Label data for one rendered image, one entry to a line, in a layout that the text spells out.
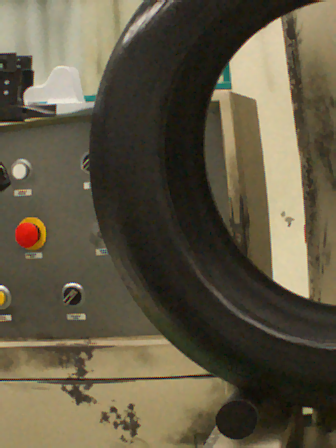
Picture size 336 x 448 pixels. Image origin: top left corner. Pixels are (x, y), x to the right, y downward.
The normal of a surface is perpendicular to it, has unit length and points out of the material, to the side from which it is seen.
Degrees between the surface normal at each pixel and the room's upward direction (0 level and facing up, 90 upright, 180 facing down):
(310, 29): 90
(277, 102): 90
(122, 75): 73
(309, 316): 80
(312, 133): 90
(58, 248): 90
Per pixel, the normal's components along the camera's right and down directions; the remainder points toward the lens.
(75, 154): -0.17, 0.07
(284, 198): 0.22, 0.04
